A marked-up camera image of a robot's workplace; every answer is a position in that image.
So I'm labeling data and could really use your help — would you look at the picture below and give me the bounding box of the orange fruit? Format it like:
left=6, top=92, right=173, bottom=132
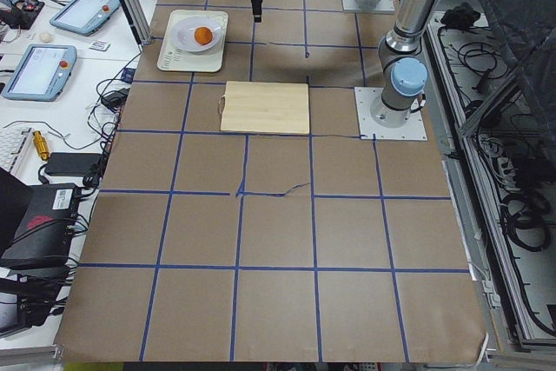
left=194, top=26, right=214, bottom=46

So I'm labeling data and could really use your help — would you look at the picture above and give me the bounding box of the white round plate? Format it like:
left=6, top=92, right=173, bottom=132
left=170, top=17, right=222, bottom=53

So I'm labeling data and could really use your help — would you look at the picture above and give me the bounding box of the cream bear tray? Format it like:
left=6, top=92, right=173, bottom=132
left=157, top=10, right=228, bottom=72

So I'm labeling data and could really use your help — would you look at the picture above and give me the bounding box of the bamboo cutting board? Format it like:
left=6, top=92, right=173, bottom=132
left=221, top=81, right=310, bottom=135

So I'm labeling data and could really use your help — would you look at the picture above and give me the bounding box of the small printed card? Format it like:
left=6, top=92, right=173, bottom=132
left=90, top=41, right=110, bottom=51

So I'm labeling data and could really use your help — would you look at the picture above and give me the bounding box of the far blue teach pendant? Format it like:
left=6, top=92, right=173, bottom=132
left=50, top=0, right=120, bottom=36

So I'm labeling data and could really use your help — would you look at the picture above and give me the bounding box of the blue teach pendant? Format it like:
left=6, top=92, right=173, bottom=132
left=2, top=44, right=77, bottom=102
left=50, top=0, right=120, bottom=36

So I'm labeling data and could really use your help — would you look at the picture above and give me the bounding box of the beige round ball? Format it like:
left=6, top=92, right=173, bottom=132
left=39, top=32, right=53, bottom=43

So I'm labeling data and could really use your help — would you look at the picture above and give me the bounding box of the near blue teach pendant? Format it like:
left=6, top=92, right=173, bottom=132
left=2, top=44, right=77, bottom=102

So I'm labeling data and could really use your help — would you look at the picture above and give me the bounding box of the gold metal cylinder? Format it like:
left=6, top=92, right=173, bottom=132
left=32, top=130, right=50, bottom=161

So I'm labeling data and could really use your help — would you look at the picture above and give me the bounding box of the black laptop charger brick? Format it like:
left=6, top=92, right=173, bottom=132
left=44, top=152, right=101, bottom=176

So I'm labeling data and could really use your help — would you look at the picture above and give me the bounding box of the black electronics box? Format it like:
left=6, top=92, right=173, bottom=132
left=1, top=182, right=80, bottom=270

